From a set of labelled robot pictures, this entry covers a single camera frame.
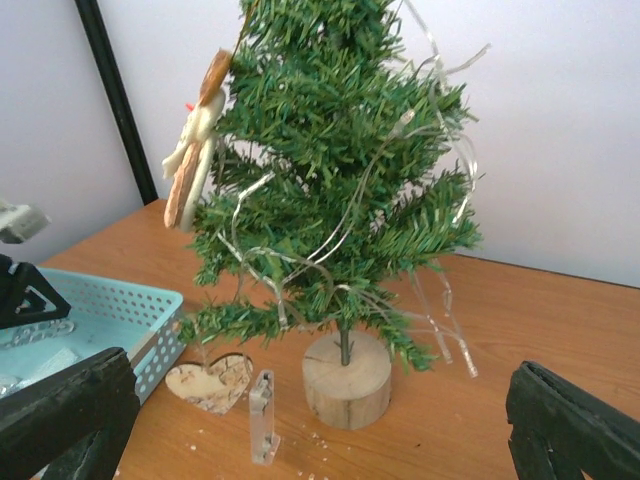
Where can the clear angel ornament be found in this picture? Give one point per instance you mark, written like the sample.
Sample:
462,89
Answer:
61,360

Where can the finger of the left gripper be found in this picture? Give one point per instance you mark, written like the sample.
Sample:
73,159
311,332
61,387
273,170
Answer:
27,297

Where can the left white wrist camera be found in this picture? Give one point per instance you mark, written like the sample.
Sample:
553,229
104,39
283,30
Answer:
19,223

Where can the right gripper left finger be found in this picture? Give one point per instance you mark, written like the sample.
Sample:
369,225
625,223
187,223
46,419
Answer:
74,424

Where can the silver scroll ornament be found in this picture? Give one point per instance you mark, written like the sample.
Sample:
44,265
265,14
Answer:
28,334

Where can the small green christmas tree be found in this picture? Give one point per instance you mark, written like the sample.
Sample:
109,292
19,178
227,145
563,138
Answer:
330,200

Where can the blue plastic basket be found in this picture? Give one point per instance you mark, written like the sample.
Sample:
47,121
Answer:
109,313

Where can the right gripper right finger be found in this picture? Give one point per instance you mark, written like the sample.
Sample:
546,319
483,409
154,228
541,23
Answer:
560,431

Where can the clear plastic battery box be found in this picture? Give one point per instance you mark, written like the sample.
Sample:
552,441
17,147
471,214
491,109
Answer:
264,441

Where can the beige wooden heart ornament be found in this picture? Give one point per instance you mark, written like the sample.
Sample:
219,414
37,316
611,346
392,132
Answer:
218,377

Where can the snowman ornament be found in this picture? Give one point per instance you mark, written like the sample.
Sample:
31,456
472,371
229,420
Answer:
189,164

